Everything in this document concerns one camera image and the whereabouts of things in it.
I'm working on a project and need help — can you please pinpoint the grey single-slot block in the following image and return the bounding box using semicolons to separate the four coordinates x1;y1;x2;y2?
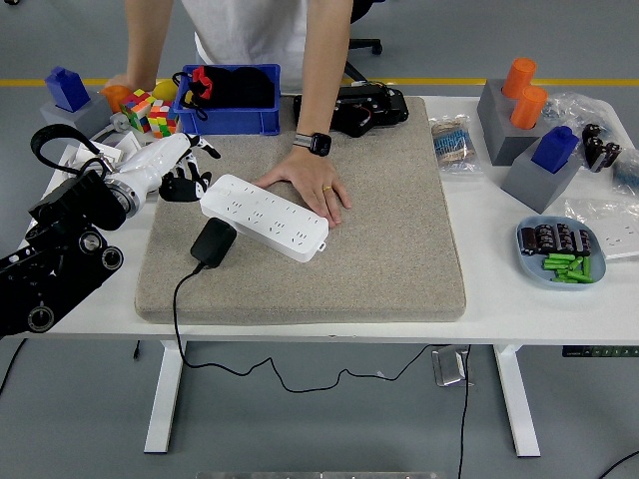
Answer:
500;137;584;215
39;93;114;142

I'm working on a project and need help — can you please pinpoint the blue plastic bin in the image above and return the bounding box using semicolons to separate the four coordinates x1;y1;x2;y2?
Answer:
177;63;283;138

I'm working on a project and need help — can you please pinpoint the black adapter cord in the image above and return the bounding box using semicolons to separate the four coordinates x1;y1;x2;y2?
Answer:
172;261;440;395

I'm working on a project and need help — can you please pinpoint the blue plastic block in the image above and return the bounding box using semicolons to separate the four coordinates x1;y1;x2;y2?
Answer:
530;125;580;175
44;65;92;112

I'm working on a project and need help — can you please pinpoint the pile of green cylinders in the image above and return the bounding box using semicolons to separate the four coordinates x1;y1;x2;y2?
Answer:
542;252;595;284

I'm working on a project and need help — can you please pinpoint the white table leg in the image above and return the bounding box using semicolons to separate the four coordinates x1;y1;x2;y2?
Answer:
491;343;542;458
143;340;189;454

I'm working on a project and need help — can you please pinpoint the white flat box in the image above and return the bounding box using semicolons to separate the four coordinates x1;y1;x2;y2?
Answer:
74;139;124;165

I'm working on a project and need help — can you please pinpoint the grey-white power strip cord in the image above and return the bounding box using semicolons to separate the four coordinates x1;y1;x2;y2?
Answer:
62;112;164;201

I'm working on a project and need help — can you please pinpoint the orange plastic object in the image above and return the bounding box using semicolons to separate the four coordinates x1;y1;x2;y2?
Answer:
99;84;132;114

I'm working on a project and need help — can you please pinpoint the orange cylinder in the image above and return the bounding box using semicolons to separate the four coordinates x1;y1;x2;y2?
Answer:
509;85;549;130
501;57;538;100

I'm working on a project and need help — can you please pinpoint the black smartwatch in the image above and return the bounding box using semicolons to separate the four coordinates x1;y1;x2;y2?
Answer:
292;132;333;159

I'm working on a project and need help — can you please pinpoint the clear socket bag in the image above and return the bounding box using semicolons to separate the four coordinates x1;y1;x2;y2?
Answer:
563;197;639;263

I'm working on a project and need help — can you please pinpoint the yellow ball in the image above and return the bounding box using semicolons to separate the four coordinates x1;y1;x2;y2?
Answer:
152;81;180;104

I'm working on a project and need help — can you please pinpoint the crumpled clear plastic bag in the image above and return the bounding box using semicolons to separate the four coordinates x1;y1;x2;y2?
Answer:
541;92;623;146

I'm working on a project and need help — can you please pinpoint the black pouch with red trim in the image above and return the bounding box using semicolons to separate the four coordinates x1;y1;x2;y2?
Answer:
172;64;279;111

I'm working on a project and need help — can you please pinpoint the black plug adapter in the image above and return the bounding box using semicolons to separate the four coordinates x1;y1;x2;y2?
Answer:
190;217;238;269

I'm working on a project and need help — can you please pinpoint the colourful puzzle cube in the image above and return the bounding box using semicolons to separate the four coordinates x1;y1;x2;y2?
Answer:
119;88;155;134
147;98;180;140

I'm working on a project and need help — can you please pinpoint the person's left hand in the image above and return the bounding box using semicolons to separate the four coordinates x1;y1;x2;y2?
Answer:
254;147;352;230

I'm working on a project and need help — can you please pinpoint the person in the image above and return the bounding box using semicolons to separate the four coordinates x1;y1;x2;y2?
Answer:
99;0;353;231

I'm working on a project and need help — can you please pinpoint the white square card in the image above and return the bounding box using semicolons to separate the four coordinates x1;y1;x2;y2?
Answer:
117;130;147;159

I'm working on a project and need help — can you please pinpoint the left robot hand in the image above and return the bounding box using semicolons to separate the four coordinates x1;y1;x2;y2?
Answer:
115;132;222;204

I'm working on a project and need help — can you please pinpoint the grey two-slot block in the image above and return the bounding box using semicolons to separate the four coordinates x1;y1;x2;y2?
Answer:
476;78;550;167

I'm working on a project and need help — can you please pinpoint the silver metal block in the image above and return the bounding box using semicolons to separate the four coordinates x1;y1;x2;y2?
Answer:
431;344;473;387

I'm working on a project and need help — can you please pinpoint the short black floor cable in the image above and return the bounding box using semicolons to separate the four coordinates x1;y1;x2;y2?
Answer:
598;451;639;479

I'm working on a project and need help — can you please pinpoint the black desk control panel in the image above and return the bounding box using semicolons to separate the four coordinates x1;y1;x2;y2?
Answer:
562;345;639;358

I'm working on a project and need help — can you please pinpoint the grey-brown mat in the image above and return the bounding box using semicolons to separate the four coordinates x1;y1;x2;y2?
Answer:
134;96;468;325

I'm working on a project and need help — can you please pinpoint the white power strip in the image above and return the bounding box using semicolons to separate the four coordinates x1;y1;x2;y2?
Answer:
199;173;330;264

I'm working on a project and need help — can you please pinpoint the clear bag of blue parts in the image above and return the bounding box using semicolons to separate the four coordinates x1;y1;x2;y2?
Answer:
611;148;639;197

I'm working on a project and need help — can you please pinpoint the light blue plate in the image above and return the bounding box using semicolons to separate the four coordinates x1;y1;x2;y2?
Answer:
515;214;608;291

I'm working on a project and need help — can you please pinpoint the white wall socket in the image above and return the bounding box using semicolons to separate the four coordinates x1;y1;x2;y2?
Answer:
591;219;639;260

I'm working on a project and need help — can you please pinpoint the clear bag of resistors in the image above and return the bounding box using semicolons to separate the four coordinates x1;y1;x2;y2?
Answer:
428;114;485;176

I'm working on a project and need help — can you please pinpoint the black mechanical device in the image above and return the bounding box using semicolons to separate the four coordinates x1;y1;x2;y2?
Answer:
292;84;410;139

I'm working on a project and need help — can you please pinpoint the black office chair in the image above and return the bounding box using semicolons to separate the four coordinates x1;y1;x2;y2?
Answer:
343;0;384;84

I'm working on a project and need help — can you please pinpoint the thin black floor cable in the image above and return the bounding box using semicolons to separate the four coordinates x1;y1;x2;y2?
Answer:
0;338;27;395

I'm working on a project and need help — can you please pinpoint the long black floor cable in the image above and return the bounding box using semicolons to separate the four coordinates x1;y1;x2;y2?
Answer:
456;343;473;479

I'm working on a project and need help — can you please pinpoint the person's right hand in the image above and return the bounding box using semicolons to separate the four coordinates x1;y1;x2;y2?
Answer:
102;73;145;96

